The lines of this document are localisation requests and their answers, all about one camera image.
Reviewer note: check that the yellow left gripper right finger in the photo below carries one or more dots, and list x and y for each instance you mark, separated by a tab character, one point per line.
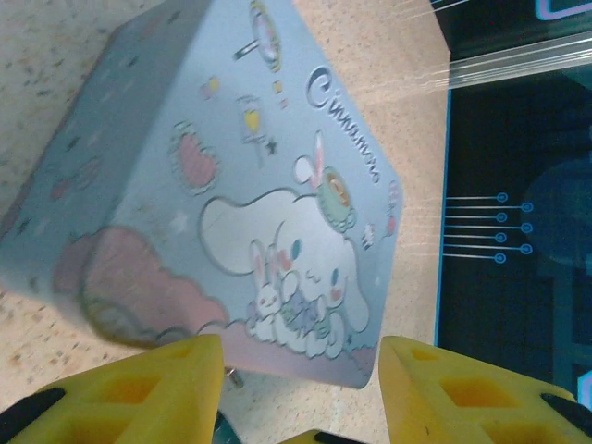
462	400

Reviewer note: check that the blue cartoon bunny tin box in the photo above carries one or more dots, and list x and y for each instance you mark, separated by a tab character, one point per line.
277	185

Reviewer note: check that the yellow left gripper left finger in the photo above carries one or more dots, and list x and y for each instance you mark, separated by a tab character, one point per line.
115	407

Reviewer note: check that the blue right side trim strip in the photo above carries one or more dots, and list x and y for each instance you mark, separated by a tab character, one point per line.
446	152

